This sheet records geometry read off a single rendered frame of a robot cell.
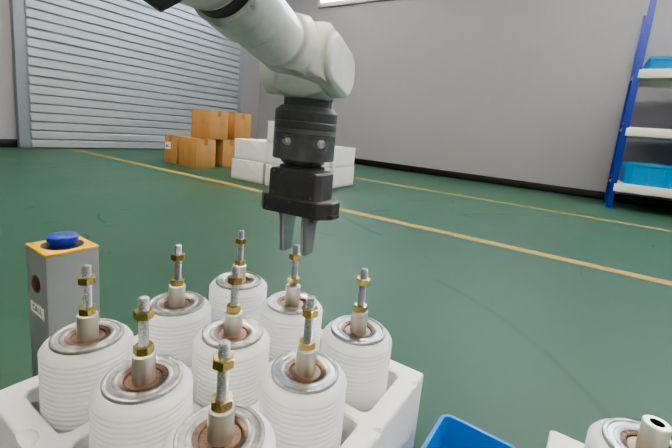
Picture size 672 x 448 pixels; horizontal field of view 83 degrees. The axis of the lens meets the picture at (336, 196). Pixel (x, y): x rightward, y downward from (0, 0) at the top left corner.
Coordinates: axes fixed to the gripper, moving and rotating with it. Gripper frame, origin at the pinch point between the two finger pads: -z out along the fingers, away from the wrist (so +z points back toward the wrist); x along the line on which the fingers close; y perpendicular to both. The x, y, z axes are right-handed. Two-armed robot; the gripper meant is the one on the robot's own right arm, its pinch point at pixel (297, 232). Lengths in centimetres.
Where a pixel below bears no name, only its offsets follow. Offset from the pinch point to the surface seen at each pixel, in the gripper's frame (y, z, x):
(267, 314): 4.3, -11.8, 1.3
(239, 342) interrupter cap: 13.2, -11.1, -1.1
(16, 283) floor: -5, -36, 97
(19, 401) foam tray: 27.4, -18.5, 18.6
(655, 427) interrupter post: 5.6, -8.3, -42.9
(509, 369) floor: -47, -36, -33
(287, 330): 4.2, -13.2, -2.2
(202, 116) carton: -249, 17, 281
